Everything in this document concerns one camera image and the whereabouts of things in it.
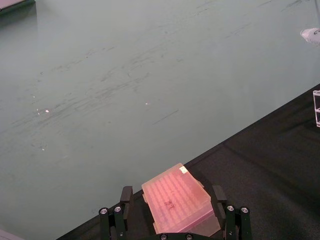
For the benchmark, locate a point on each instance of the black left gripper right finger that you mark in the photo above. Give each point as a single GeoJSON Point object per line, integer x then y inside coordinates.
{"type": "Point", "coordinates": [235, 220]}

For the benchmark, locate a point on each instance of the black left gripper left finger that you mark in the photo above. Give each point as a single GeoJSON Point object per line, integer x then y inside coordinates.
{"type": "Point", "coordinates": [117, 220]}

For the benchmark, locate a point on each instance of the pink translucent plastic box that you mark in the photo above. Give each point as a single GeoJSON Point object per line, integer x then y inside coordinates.
{"type": "Point", "coordinates": [175, 200]}

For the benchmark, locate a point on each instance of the black table cloth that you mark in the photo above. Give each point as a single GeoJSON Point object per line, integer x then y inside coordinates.
{"type": "Point", "coordinates": [262, 175]}

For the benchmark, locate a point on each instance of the clear plastic case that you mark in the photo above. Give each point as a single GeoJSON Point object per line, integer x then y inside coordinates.
{"type": "Point", "coordinates": [317, 110]}

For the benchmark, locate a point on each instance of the small white plastic piece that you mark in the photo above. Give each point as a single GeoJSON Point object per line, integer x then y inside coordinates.
{"type": "Point", "coordinates": [311, 36]}

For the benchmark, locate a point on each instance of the dark flat panel edge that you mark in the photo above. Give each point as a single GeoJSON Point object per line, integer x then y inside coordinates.
{"type": "Point", "coordinates": [12, 5]}

